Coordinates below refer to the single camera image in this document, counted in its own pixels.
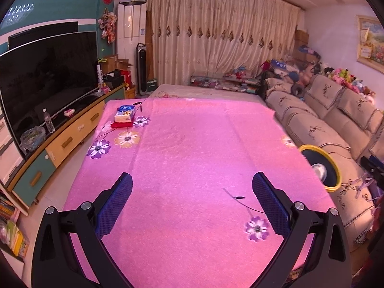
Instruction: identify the row of colourful books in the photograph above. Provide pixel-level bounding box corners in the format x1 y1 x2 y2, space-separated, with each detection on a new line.
0 186 30 258

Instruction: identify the black tower fan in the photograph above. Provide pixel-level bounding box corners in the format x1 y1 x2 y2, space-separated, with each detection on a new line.
136 42 148 95

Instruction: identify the teal and yellow television cabinet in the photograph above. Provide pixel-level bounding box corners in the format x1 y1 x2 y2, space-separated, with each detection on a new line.
6 83 126 216

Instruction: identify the pink floral tablecloth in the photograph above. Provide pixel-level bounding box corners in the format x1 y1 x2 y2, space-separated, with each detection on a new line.
61 97 339 288

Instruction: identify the red bag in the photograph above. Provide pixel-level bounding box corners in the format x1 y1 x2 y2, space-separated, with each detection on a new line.
120 70 134 89

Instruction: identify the floral bed sheet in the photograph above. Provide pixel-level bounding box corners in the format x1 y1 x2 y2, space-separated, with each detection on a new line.
148 83 267 104

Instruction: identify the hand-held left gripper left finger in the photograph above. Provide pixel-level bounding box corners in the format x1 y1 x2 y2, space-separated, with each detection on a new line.
31 172 135 288

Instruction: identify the glass coffee table with books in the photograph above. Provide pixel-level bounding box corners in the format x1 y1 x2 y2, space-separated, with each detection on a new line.
190 73 261 92

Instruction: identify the hanging flower decoration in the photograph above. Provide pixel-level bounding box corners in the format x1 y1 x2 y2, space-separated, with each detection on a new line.
98 11 117 44

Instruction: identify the large curved black television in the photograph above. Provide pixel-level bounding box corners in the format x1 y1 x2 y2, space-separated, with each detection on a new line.
0 31 101 159

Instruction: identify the open cardboard box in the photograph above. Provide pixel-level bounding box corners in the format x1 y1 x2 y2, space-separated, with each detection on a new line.
103 54 134 72

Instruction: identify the white drawer unit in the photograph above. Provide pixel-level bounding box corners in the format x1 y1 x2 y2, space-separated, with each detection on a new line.
0 108 26 186

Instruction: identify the blue tissue packet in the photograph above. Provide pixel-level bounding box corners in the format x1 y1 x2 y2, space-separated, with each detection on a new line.
114 105 136 123

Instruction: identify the purple ribbon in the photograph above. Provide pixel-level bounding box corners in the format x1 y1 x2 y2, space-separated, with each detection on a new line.
339 175 375 200

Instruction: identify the clear water bottle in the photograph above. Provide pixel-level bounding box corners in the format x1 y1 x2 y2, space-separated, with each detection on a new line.
43 108 56 134

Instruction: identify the pile of plush toys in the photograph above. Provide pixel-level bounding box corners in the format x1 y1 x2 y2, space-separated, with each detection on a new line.
261 45 377 96

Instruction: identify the white standing air conditioner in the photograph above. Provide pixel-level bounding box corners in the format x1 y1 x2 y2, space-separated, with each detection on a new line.
117 0 148 90

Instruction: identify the beige sofa with deer covers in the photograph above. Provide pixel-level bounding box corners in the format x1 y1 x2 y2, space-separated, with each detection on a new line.
259 73 384 246

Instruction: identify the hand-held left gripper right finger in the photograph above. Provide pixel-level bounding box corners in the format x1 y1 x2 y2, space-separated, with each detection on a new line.
250 172 351 288

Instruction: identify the glass bowl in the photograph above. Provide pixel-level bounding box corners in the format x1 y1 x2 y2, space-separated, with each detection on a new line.
20 126 46 150

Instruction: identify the dark bin with yellow rim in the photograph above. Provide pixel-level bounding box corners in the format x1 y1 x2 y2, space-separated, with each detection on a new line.
298 144 342 193

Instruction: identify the beige patterned curtain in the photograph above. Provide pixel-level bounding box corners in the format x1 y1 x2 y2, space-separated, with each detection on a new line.
145 0 300 87

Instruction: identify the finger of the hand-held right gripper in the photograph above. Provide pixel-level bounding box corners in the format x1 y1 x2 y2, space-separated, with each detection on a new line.
360 155 384 174

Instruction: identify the framed floral painting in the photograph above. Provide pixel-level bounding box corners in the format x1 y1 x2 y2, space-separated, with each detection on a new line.
355 15 384 74

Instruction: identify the flat black television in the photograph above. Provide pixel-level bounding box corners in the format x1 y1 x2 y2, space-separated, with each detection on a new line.
7 22 79 51

